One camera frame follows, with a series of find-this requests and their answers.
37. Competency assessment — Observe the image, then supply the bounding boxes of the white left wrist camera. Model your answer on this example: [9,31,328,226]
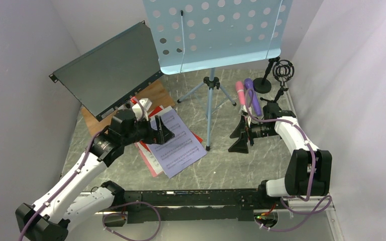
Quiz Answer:
[131,97,152,121]

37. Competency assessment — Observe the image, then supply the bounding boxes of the pink microphone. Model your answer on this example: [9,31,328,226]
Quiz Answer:
[235,81,246,110]

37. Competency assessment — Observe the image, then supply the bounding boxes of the pink sheet music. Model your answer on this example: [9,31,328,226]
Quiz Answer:
[135,143,163,177]

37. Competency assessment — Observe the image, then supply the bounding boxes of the dark grey rack unit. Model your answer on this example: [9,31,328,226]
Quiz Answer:
[49,22,163,121]

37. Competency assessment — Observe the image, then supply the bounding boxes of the purple microphone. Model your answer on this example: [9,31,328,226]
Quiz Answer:
[244,78,262,116]

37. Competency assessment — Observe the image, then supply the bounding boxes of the white sheet music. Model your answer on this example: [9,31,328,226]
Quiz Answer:
[135,105,172,177]

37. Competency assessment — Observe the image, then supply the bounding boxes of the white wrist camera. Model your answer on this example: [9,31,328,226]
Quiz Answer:
[131,97,152,121]
[240,105,252,127]

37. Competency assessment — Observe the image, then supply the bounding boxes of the red sheet music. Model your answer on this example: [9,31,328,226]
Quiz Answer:
[138,105,204,172]

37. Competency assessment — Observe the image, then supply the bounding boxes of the lavender sheet music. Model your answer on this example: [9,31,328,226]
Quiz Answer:
[147,109,207,178]

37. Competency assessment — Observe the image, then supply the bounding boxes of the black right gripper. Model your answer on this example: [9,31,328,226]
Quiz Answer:
[228,115,279,154]

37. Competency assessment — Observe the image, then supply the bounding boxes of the black round-base mic stand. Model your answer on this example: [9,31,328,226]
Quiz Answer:
[253,56,280,94]

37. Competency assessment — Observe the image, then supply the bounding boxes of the light blue music stand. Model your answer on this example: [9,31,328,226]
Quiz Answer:
[142,0,294,152]

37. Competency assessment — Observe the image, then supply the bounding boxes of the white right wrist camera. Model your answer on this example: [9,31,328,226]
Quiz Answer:
[240,105,252,127]

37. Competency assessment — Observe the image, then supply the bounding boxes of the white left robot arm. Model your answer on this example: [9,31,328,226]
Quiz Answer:
[15,109,174,240]

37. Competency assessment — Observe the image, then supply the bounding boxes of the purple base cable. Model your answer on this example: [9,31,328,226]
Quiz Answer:
[102,201,162,241]

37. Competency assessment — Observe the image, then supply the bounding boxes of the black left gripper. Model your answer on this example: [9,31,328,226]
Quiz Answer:
[122,114,174,146]

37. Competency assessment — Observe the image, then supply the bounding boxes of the black tripod mic stand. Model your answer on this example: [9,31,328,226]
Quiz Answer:
[260,57,295,103]

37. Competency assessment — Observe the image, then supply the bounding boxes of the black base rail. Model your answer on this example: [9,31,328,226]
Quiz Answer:
[105,188,281,224]

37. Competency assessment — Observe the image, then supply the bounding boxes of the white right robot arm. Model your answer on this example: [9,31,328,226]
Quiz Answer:
[228,102,332,208]

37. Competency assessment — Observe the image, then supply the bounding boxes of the brown wooden board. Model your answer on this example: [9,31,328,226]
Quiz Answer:
[81,79,176,137]

